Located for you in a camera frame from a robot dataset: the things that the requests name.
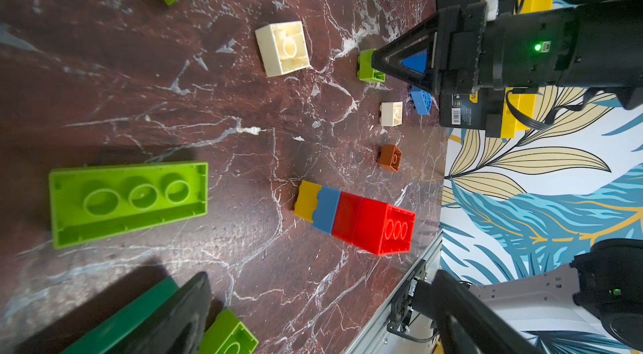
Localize cream square brick large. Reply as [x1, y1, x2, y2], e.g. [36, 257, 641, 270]
[256, 21, 311, 78]

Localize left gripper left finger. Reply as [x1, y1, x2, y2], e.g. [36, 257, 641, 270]
[109, 271, 212, 353]

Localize red brick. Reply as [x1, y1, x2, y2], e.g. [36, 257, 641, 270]
[332, 192, 378, 250]
[352, 198, 416, 256]

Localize yellow square brick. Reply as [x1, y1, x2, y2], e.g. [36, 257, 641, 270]
[294, 181, 323, 223]

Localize blue long brick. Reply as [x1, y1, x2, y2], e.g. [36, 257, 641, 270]
[312, 187, 341, 235]

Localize light green square brick front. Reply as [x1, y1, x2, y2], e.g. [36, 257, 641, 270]
[198, 308, 259, 354]

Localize small light green brick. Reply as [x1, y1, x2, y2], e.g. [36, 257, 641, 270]
[357, 49, 386, 83]

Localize small cream brick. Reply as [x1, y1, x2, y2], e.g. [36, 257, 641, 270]
[379, 102, 404, 127]

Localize dark green long brick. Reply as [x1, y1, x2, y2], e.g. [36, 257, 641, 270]
[62, 276, 179, 354]

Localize dark blue square brick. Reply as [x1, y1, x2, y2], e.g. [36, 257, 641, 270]
[401, 49, 430, 74]

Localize yellow black toolbox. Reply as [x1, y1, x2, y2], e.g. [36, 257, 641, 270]
[437, 0, 554, 139]

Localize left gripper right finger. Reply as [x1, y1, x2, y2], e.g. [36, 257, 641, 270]
[430, 270, 539, 353]

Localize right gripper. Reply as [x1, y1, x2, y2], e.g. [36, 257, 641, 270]
[372, 1, 642, 110]

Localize light green long brick left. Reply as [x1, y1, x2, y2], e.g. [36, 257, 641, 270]
[49, 161, 209, 250]

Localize aluminium front rail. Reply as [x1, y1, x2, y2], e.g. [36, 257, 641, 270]
[345, 231, 443, 353]

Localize small orange brick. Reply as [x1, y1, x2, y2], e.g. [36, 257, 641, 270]
[378, 144, 402, 172]

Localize blue brick near toolbox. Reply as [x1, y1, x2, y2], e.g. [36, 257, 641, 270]
[410, 86, 433, 116]

